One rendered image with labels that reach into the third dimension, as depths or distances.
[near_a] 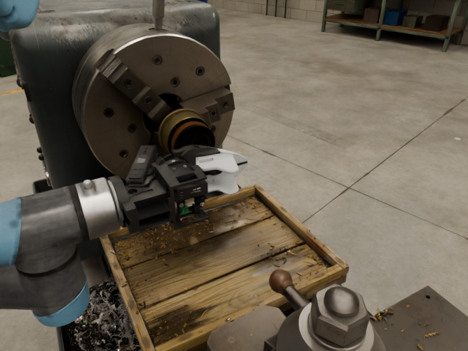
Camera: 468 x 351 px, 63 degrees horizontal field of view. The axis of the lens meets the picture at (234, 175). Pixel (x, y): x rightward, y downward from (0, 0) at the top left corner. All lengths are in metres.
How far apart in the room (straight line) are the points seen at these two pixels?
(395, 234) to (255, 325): 1.90
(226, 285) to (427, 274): 1.57
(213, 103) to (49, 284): 0.43
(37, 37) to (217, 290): 0.59
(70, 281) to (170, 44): 0.44
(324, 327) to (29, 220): 0.35
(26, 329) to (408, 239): 1.89
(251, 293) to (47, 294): 0.30
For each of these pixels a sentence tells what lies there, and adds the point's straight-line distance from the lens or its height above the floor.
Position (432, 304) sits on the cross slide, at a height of 0.97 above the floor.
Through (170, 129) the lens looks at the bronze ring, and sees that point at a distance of 0.66.
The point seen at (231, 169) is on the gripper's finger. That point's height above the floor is 1.10.
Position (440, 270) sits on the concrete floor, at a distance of 2.18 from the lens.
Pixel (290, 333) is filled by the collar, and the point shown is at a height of 1.14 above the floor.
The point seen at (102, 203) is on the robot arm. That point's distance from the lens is 0.50.
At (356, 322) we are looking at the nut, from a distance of 0.27.
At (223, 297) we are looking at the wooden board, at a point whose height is 0.89.
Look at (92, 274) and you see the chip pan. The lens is 1.24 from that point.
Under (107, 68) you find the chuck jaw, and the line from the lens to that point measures 0.73.
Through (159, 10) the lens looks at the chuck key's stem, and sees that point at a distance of 0.77.
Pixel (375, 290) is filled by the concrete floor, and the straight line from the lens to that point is 1.96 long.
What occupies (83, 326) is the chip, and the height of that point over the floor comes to 0.57.
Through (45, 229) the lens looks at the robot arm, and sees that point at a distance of 0.50.
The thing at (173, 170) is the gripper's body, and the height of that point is 1.11.
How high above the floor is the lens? 1.38
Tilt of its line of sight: 32 degrees down
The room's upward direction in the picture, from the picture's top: straight up
